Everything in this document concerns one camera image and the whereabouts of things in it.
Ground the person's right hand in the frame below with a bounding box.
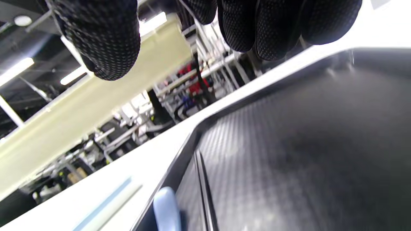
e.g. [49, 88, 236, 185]
[37, 0, 363, 81]

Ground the blue lunch box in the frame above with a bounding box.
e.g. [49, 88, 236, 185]
[0, 14, 193, 201]

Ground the blue handled spoon utensil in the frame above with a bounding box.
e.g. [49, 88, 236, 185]
[153, 187, 182, 231]

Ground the ceiling light tube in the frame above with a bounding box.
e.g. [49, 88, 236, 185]
[0, 58, 35, 86]

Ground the black plastic tray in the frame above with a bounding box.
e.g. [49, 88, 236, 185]
[130, 47, 411, 231]

